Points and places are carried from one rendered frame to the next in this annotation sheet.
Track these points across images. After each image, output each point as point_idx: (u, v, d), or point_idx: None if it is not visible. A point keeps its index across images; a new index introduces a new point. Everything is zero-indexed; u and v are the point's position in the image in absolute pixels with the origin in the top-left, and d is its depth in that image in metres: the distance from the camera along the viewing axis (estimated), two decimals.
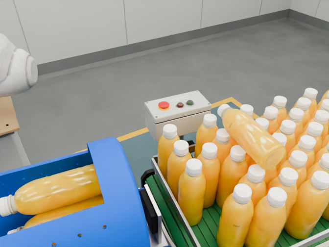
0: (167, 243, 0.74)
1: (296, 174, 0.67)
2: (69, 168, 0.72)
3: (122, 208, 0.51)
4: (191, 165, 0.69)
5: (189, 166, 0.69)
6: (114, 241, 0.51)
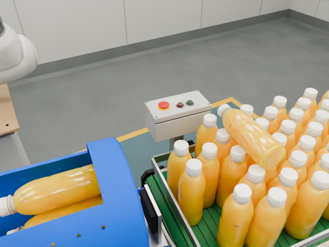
0: (167, 243, 0.74)
1: (296, 174, 0.67)
2: (69, 168, 0.72)
3: (121, 208, 0.51)
4: (191, 165, 0.69)
5: (189, 166, 0.69)
6: (113, 242, 0.51)
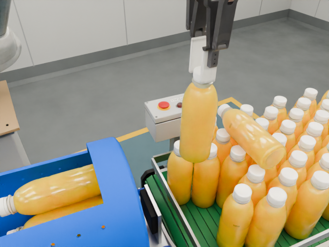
0: (167, 243, 0.74)
1: (296, 174, 0.67)
2: (69, 168, 0.72)
3: (121, 208, 0.51)
4: (200, 72, 0.54)
5: (198, 72, 0.53)
6: (113, 242, 0.51)
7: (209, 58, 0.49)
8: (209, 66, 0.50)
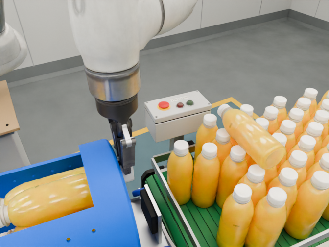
0: (167, 243, 0.74)
1: (296, 174, 0.67)
2: (61, 170, 0.71)
3: (112, 211, 0.51)
4: None
5: None
6: (103, 245, 0.50)
7: None
8: None
